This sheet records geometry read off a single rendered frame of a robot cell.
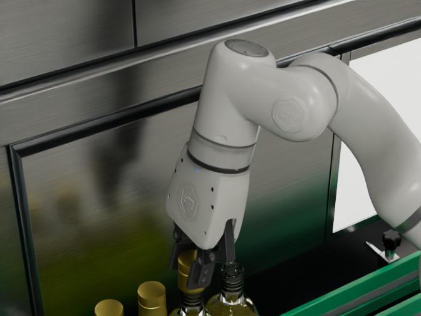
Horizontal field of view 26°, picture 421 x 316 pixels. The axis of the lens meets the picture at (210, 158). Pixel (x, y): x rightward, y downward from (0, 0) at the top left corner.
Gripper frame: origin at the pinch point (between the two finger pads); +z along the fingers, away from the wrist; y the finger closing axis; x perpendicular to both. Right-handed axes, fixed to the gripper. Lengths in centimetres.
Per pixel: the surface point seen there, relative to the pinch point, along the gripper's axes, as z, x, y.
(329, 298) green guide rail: 13.8, 30.3, -3.2
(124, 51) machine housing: -21.8, -5.8, -15.0
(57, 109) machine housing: -15.8, -14.8, -12.5
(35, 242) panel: 2.1, -15.4, -11.7
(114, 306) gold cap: 3.9, -10.2, 0.5
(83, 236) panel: 2.3, -8.8, -11.7
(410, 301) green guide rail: 11.1, 39.5, 3.9
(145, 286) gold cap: 2.7, -5.7, -0.7
